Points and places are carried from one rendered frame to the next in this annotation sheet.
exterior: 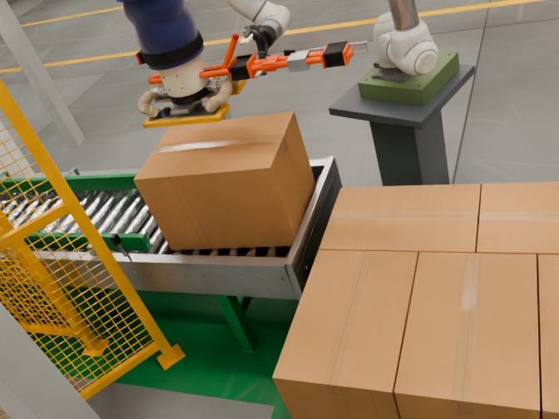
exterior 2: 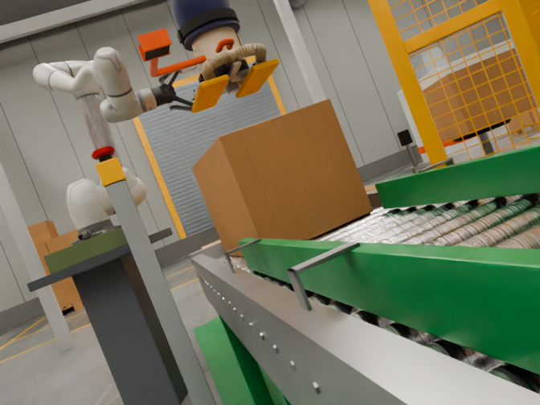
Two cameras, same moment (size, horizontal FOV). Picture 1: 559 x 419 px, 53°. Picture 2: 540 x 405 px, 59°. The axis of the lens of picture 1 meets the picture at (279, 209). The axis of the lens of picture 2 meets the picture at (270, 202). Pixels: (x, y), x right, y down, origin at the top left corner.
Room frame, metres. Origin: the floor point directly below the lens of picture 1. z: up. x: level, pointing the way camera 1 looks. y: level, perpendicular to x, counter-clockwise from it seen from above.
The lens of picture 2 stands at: (3.33, 1.43, 0.74)
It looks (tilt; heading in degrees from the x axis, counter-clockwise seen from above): 2 degrees down; 226
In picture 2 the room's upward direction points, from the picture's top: 22 degrees counter-clockwise
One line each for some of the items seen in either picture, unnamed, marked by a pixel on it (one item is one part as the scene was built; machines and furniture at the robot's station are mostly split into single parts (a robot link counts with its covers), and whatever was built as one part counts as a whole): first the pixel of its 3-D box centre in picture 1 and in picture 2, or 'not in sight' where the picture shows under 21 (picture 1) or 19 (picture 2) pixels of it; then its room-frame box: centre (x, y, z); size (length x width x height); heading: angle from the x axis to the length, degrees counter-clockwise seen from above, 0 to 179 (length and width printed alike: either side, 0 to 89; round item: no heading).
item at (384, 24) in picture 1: (393, 38); (87, 202); (2.33, -0.73, 1.00); 0.18 x 0.16 x 0.22; 5
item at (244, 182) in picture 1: (230, 183); (272, 186); (2.05, 0.16, 0.75); 0.60 x 0.40 x 0.40; 64
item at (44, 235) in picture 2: not in sight; (67, 261); (-0.15, -7.80, 0.87); 1.20 x 1.01 x 1.74; 57
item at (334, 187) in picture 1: (319, 228); not in sight; (1.89, -0.14, 0.47); 0.70 x 0.03 x 0.15; 150
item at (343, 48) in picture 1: (336, 56); not in sight; (1.76, -0.35, 1.26); 0.08 x 0.07 x 0.05; 61
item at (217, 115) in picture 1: (184, 112); (254, 75); (1.98, 0.21, 1.16); 0.34 x 0.10 x 0.05; 61
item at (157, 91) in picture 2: (263, 41); (164, 94); (2.12, -0.16, 1.27); 0.09 x 0.07 x 0.08; 150
